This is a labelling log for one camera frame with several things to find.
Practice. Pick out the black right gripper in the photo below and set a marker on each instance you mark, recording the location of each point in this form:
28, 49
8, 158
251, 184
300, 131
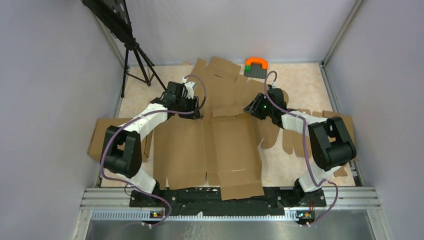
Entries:
253, 108

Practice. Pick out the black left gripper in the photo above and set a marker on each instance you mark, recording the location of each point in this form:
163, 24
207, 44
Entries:
193, 107

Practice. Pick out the large cardboard box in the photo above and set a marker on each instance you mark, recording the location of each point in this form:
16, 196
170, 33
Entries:
220, 150

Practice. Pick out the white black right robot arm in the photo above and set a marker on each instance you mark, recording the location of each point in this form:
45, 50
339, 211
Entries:
331, 143

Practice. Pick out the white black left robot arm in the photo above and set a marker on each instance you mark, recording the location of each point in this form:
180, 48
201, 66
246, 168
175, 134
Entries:
122, 146

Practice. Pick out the folded brown cardboard box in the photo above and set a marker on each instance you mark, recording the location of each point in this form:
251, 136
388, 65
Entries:
96, 145

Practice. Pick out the flat cardboard blank underneath left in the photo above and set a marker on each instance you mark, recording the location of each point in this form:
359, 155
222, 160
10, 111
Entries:
227, 91

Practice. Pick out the flat cardboard blank at right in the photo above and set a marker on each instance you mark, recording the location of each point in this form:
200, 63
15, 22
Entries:
292, 141

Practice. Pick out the orange green grey toy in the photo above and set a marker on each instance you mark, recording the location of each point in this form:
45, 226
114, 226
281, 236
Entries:
256, 67

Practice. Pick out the black tripod stand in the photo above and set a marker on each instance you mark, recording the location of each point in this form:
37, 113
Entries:
114, 14

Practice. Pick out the aluminium frame rail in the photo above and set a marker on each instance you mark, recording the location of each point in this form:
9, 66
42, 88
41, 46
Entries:
105, 214

